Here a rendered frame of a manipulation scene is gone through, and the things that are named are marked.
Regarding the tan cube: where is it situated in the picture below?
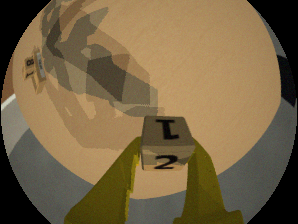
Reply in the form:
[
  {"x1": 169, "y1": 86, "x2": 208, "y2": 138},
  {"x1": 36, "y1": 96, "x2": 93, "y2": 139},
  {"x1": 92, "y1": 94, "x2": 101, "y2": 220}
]
[
  {"x1": 140, "y1": 115, "x2": 196, "y2": 171},
  {"x1": 22, "y1": 56, "x2": 35, "y2": 81}
]

